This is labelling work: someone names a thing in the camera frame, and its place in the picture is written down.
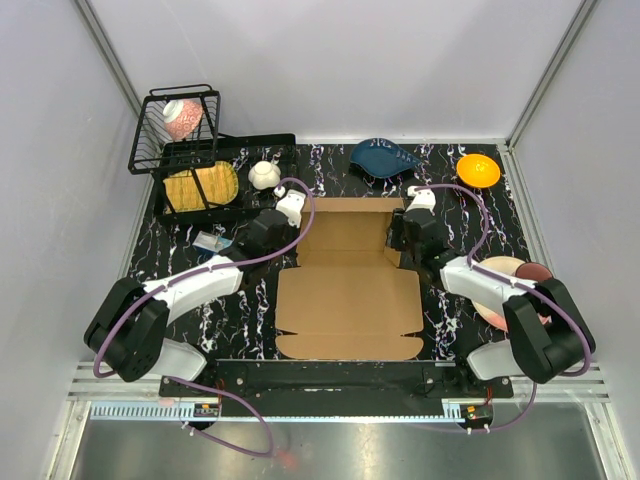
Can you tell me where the brown cardboard box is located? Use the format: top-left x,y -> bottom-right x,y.
275,197 -> 423,361

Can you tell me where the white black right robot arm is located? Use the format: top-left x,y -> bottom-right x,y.
387,208 -> 595,397

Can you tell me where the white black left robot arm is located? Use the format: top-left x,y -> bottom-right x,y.
84,209 -> 301,396

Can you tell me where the white flower-shaped cup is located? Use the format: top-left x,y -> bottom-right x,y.
248,161 -> 281,191

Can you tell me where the silver blue toothpaste tube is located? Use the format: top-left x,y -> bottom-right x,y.
192,231 -> 232,254

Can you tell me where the woven bamboo tray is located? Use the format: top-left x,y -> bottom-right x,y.
163,161 -> 239,213

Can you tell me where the dark blue leaf dish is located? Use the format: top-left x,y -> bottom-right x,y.
350,138 -> 421,179

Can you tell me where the orange round bowl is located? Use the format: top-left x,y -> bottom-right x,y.
456,154 -> 501,189

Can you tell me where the white floral plate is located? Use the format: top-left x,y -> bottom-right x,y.
479,256 -> 525,276

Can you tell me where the dark red cup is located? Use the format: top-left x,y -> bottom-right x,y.
514,262 -> 553,282

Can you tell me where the pink patterned ceramic bowl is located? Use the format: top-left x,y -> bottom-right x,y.
162,99 -> 203,141

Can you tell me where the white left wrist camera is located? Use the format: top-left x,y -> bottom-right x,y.
274,186 -> 306,228

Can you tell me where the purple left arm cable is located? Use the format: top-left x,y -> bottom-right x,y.
93,177 -> 316,459

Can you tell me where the black wire dish rack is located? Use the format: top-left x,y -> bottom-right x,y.
128,84 -> 298,225

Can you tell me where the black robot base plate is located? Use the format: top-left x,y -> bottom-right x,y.
194,359 -> 514,400

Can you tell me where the aluminium front rail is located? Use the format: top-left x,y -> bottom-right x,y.
67,362 -> 610,423

